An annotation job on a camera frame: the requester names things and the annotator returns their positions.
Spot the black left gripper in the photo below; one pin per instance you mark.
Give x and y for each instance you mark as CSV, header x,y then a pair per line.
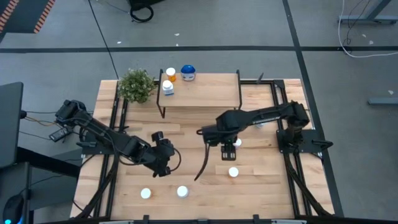
x,y
163,158

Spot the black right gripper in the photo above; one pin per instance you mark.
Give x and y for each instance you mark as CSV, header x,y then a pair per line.
x,y
211,135

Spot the pink bottle white cap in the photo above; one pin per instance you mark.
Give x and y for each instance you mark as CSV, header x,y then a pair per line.
x,y
237,142

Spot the large white labelled medicine bottle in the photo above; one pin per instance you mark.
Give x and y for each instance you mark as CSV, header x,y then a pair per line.
x,y
182,191

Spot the white capped medicine bottle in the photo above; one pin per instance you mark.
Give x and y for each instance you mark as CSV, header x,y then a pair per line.
x,y
145,193

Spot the orange pill bottle white cap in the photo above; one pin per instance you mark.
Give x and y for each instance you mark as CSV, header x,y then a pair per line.
x,y
233,171
171,72

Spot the small white medicine bottle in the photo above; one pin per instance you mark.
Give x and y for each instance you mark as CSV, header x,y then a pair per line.
x,y
260,125

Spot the white bottle blue label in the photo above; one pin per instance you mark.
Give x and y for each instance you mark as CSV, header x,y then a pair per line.
x,y
167,84

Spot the clear jar blue cap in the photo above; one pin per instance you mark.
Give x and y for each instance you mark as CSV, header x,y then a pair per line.
x,y
187,69

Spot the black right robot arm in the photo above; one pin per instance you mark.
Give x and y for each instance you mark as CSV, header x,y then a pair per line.
x,y
264,115

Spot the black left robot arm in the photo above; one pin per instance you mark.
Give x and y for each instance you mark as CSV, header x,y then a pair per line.
x,y
102,130

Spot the wooden shelf black metal legs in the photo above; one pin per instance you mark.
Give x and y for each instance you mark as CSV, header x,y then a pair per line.
x,y
202,93

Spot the small green potted plant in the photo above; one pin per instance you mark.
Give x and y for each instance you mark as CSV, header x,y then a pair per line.
x,y
136,85

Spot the black power adapter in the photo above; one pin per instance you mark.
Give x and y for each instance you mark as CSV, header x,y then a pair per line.
x,y
57,135

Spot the black equipment base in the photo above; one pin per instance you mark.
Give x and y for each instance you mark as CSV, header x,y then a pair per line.
x,y
140,2

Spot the black desk top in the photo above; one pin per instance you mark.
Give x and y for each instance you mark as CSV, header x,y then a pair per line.
x,y
11,124

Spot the black computer mouse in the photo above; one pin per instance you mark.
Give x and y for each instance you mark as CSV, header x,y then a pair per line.
x,y
12,208

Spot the grey desk foot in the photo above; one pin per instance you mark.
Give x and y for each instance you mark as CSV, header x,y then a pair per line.
x,y
384,101

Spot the grey desk leg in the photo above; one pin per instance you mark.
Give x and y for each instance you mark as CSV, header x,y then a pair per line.
x,y
367,19

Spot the black orange striped mat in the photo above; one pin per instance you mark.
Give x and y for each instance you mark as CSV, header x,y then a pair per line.
x,y
25,15

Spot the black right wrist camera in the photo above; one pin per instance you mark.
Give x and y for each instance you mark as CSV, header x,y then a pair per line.
x,y
228,152

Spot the black aluminium table frame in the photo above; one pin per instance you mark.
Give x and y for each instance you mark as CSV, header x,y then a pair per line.
x,y
248,82

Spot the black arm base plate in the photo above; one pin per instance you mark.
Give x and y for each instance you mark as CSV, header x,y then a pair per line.
x,y
314,150
88,152

